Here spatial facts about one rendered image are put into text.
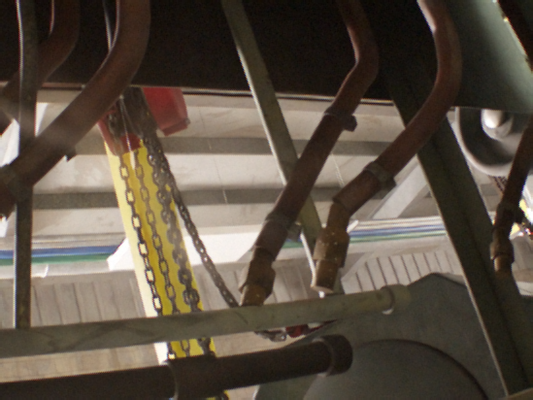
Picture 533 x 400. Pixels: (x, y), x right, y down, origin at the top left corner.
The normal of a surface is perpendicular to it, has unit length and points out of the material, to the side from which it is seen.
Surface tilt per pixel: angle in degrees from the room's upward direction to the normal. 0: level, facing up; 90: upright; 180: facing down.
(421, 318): 90
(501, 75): 90
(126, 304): 90
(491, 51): 90
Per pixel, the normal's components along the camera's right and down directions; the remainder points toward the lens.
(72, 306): 0.48, -0.48
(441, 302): -0.63, -0.15
